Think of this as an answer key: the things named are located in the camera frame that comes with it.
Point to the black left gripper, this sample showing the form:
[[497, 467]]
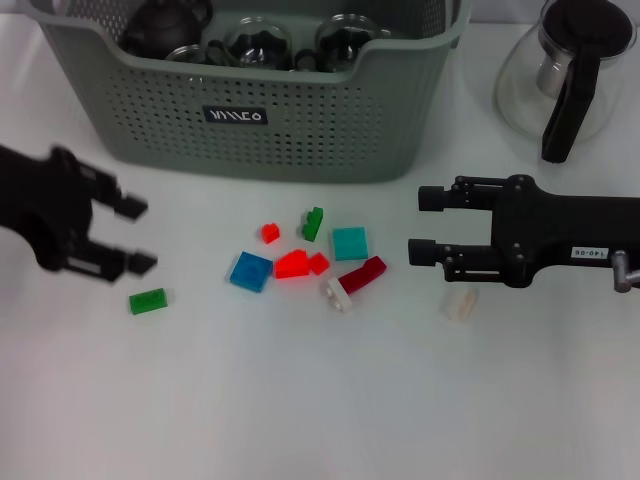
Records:
[[45, 205]]

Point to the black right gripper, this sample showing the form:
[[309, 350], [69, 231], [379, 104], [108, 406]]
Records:
[[560, 230]]

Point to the pale translucent toy brick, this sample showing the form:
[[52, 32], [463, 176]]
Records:
[[457, 306]]

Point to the grey perforated storage bin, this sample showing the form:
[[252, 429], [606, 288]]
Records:
[[300, 140]]

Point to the green flat toy brick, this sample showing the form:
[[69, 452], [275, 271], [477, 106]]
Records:
[[147, 301]]

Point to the dark red long brick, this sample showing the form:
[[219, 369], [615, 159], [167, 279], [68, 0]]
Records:
[[362, 275]]

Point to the teal square toy plate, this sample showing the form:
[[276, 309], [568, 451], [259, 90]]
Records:
[[350, 244]]

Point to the white toy brick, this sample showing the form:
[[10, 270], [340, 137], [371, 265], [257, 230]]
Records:
[[336, 295]]

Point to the small red toy brick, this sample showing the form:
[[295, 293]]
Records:
[[320, 263], [270, 234]]

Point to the blue flat toy brick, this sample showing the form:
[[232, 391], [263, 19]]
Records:
[[250, 272]]

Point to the green stepped toy brick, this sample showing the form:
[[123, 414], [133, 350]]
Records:
[[311, 227]]

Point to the metal right gripper connector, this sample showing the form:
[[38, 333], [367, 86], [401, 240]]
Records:
[[622, 272]]

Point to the orange-red sloped toy brick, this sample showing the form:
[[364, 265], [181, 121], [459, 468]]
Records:
[[292, 265]]

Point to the black clay teapot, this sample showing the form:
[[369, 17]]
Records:
[[160, 27]]

